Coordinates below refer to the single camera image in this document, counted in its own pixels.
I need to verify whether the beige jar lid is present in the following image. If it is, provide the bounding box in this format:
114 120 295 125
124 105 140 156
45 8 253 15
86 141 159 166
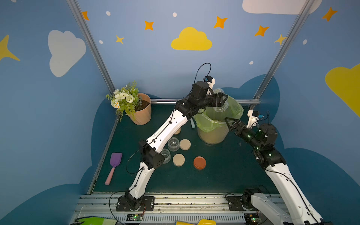
180 139 191 151
172 154 185 167

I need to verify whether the yellow toy scoop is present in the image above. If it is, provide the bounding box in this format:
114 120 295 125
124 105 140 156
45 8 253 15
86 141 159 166
175 219 217 225

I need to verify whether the white flowers green plant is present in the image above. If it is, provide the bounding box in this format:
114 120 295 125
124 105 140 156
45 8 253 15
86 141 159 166
106 81 143 123

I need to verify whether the light blue toy spatula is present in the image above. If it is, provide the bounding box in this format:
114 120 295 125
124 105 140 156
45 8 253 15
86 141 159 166
190 118 196 128

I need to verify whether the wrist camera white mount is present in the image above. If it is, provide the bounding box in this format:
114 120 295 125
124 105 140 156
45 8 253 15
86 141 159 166
247 110 264 129
203 76 216 95

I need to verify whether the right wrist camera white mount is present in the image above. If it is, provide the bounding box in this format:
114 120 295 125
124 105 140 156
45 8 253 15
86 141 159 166
247 110 264 129

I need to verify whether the aluminium front rail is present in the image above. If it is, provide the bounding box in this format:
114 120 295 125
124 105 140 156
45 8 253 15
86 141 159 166
71 193 288 225

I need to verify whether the red jar lid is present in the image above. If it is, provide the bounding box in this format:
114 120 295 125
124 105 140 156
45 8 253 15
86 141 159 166
193 156 206 170

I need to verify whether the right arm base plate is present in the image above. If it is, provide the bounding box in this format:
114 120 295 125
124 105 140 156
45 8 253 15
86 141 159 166
225 195 258 211

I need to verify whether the terracotta flower pot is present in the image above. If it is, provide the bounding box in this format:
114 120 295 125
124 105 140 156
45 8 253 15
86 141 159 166
130 93 152 125

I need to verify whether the red lid oatmeal jar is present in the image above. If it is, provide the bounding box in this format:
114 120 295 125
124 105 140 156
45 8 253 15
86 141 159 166
174 128 181 135
213 89 229 113

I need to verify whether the clear oatmeal jar front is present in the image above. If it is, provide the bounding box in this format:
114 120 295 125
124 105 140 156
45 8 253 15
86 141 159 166
161 149 171 164

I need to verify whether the controller board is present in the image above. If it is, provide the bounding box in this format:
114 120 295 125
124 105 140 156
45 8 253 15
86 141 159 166
126 214 143 222
244 214 261 225

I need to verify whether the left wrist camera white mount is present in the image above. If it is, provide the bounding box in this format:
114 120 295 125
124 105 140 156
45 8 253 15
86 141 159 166
203 76 216 95

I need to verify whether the green toy tool left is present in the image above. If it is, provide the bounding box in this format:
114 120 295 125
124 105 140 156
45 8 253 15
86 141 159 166
71 216 118 225

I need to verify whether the mesh bin green bag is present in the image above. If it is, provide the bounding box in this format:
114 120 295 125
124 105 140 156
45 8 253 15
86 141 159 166
193 97 244 145

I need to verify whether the right controller board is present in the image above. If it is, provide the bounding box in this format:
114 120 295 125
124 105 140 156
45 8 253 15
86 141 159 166
244 214 261 225

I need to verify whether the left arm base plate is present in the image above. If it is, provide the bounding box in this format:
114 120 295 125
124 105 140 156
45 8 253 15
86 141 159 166
115 196 155 212

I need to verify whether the purple pink toy spatula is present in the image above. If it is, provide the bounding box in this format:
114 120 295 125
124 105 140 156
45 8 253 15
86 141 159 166
105 152 123 186

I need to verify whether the left controller board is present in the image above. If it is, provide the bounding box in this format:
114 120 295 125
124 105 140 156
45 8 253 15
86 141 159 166
126 214 143 222

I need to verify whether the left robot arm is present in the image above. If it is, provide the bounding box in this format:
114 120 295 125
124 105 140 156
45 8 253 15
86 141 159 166
124 81 228 210

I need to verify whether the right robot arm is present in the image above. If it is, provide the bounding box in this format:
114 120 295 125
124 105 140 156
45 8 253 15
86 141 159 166
225 117 332 225

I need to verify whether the beige lid oatmeal jar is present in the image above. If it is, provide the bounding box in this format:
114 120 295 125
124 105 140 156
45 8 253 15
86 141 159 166
167 137 180 152

